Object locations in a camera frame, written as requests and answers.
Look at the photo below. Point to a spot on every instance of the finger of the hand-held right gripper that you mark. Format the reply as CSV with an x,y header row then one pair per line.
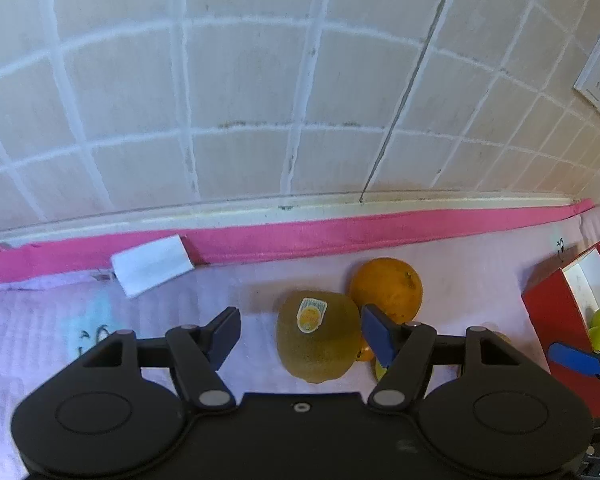
x,y
575,357

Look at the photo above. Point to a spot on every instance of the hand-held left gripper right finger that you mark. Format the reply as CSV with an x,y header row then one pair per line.
x,y
377,335

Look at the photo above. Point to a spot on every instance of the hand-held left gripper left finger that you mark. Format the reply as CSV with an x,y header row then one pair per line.
x,y
225,332

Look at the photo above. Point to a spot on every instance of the red box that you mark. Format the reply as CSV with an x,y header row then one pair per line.
x,y
555,310

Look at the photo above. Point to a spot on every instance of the kiwi with sticker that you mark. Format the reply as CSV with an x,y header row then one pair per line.
x,y
325,352

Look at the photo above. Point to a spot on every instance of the tiny orange kumquat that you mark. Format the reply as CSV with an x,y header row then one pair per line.
x,y
365,354

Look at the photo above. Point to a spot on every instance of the large orange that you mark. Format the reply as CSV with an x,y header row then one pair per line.
x,y
387,285

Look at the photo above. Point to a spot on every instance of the white blanket label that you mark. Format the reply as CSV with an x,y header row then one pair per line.
x,y
152,265

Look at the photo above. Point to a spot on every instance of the small grey tag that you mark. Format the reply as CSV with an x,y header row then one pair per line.
x,y
101,276

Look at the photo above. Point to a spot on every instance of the pink and lavender printed blanket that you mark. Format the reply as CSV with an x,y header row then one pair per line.
x,y
40,340

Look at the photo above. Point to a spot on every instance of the white wall socket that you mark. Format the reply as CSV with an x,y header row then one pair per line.
x,y
599,76

